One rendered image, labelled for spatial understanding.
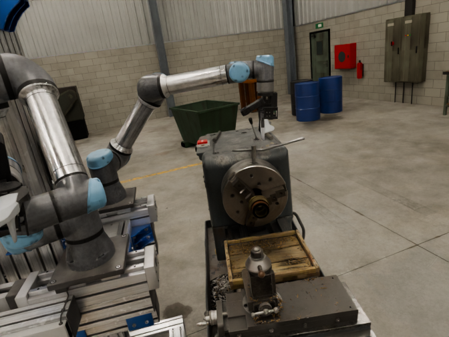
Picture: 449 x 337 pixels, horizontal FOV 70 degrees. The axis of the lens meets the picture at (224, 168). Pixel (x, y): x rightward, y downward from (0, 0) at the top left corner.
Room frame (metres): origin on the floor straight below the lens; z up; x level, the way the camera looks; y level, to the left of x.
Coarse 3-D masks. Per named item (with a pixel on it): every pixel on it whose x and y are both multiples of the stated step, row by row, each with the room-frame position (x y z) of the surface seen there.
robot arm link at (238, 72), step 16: (240, 64) 1.25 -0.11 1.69; (144, 80) 1.35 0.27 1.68; (160, 80) 1.32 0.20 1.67; (176, 80) 1.31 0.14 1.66; (192, 80) 1.30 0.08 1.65; (208, 80) 1.29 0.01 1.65; (224, 80) 1.29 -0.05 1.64; (240, 80) 1.25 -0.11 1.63; (144, 96) 1.35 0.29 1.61; (160, 96) 1.33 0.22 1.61
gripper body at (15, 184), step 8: (0, 184) 0.48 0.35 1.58; (8, 184) 0.48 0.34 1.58; (16, 184) 0.48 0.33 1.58; (0, 192) 0.45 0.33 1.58; (24, 208) 0.49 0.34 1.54; (16, 216) 0.45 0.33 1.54; (24, 216) 0.48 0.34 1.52; (16, 224) 0.45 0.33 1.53; (24, 224) 0.50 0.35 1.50; (0, 232) 0.44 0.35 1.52; (8, 232) 0.45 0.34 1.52
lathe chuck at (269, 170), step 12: (240, 168) 1.39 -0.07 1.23; (252, 168) 1.38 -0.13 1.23; (264, 168) 1.38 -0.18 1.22; (228, 180) 1.38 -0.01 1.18; (252, 180) 1.38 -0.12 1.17; (264, 180) 1.38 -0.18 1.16; (276, 180) 1.38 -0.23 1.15; (228, 192) 1.37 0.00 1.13; (228, 204) 1.37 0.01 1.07; (240, 204) 1.37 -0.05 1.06; (276, 204) 1.38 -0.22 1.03; (240, 216) 1.37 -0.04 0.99; (276, 216) 1.38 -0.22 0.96
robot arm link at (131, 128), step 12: (156, 72) 1.51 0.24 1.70; (144, 108) 1.47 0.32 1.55; (132, 120) 1.48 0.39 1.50; (144, 120) 1.49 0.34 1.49; (120, 132) 1.50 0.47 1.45; (132, 132) 1.49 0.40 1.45; (108, 144) 1.52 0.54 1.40; (120, 144) 1.49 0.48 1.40; (132, 144) 1.52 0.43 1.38; (120, 156) 1.49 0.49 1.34
